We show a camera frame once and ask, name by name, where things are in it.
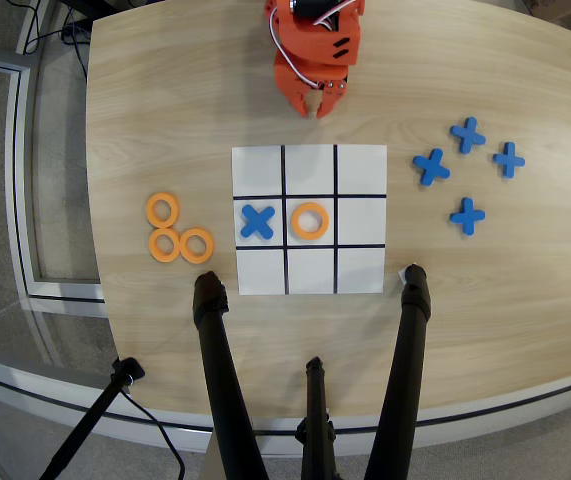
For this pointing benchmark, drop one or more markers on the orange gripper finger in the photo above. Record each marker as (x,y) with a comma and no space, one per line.
(295,95)
(330,97)

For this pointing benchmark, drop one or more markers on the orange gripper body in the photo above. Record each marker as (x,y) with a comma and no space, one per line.
(291,75)

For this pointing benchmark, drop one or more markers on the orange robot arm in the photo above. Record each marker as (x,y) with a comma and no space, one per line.
(310,42)

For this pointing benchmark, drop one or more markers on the white tic-tac-toe grid paper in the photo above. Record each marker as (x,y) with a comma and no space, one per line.
(360,170)

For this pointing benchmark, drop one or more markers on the blue foam cross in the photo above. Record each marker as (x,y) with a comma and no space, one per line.
(467,216)
(467,135)
(431,167)
(509,159)
(258,220)

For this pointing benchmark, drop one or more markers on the small white tag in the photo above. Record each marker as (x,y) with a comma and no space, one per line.
(402,275)

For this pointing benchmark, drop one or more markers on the short black tripod leg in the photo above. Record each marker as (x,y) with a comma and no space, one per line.
(316,400)

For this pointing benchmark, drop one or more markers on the thin black stand pole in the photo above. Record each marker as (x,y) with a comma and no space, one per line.
(90,420)

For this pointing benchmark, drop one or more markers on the grey glass panel frame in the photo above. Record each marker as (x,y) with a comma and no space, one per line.
(20,175)

